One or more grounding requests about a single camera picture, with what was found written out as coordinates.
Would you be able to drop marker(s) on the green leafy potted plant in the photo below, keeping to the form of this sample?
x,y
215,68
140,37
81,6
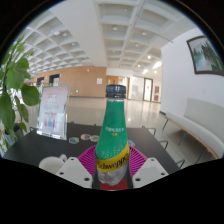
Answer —
x,y
15,96

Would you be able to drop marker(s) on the dark-framed landscape picture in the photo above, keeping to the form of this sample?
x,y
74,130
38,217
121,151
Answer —
x,y
208,55

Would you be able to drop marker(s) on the clear acrylic sign stand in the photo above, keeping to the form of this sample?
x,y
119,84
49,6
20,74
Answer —
x,y
52,110

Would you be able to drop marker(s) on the greenish round sticker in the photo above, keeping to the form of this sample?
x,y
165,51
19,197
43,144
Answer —
x,y
74,140

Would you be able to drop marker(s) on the dark-framed glass door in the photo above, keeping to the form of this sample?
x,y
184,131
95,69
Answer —
x,y
148,89

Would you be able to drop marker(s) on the blue round sticker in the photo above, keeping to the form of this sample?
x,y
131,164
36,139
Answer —
x,y
131,143

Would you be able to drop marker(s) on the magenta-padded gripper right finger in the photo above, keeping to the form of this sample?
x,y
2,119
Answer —
x,y
138,160

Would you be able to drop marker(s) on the group of ceiling lights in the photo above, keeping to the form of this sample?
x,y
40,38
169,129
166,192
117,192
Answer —
x,y
146,50

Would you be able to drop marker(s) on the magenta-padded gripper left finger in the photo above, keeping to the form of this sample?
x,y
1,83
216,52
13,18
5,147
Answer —
x,y
86,160

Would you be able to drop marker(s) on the white dotted mug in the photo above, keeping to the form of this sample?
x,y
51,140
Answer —
x,y
50,164

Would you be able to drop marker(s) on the green-labelled clear drink bottle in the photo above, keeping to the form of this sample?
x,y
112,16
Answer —
x,y
112,136

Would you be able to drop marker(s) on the colourful round sticker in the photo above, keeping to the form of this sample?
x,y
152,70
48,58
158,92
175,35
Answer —
x,y
94,138
85,137

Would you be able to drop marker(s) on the long white bench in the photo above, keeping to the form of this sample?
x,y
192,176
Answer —
x,y
203,130

